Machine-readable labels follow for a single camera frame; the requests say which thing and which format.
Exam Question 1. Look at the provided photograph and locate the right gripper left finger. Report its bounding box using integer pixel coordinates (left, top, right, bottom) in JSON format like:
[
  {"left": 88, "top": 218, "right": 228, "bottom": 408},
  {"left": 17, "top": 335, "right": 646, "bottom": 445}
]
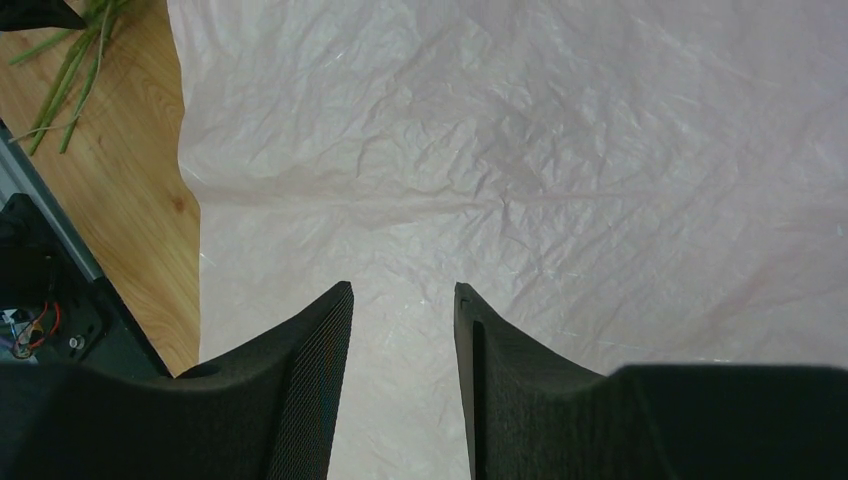
[{"left": 1, "top": 281, "right": 354, "bottom": 479}]

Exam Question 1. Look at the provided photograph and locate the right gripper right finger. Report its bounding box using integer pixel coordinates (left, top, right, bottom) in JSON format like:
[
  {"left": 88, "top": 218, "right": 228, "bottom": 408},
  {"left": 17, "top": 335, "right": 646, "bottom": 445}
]
[{"left": 454, "top": 283, "right": 847, "bottom": 479}]

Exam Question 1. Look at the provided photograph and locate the pink wrapping paper sheet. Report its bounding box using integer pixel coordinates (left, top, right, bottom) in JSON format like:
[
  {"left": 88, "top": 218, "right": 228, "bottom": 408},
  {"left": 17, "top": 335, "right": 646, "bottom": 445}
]
[{"left": 167, "top": 1, "right": 847, "bottom": 479}]

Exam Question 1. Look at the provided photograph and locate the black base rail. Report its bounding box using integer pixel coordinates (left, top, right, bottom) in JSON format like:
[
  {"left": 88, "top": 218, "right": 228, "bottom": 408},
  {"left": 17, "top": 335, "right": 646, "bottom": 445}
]
[{"left": 1, "top": 126, "right": 169, "bottom": 379}]

